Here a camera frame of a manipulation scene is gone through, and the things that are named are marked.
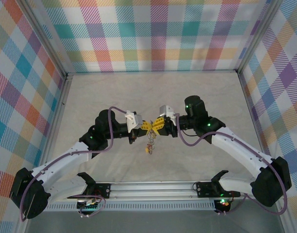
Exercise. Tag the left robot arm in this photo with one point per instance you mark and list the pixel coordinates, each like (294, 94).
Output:
(66, 157)

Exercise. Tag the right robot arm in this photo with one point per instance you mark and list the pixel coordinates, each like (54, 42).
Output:
(240, 148)

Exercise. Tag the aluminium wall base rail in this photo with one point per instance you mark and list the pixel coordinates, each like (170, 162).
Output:
(246, 92)
(151, 71)
(63, 92)

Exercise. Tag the aluminium upright frame post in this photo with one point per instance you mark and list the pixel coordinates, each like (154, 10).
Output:
(257, 36)
(41, 36)

